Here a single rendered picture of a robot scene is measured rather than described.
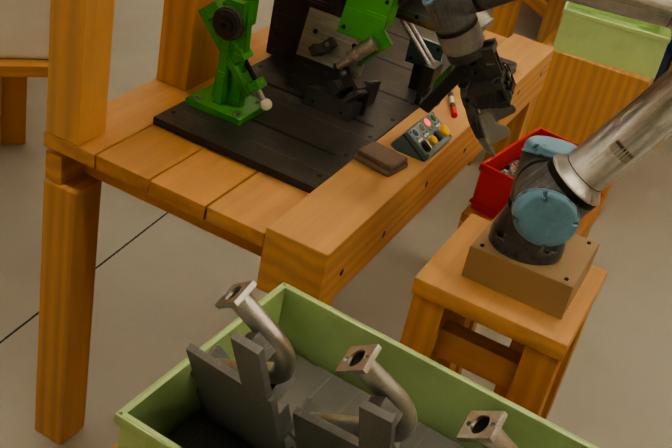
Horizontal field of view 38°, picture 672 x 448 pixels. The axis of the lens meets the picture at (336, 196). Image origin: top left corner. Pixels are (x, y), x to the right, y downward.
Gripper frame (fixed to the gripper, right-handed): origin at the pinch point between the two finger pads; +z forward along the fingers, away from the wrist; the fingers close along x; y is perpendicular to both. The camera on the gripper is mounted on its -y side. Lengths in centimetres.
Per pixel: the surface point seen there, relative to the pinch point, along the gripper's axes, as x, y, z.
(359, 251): -4.7, -33.8, 17.6
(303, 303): -40.0, -25.7, -1.5
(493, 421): -76, 17, -13
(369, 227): -1.3, -31.1, 14.4
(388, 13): 52, -32, -6
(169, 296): 45, -137, 65
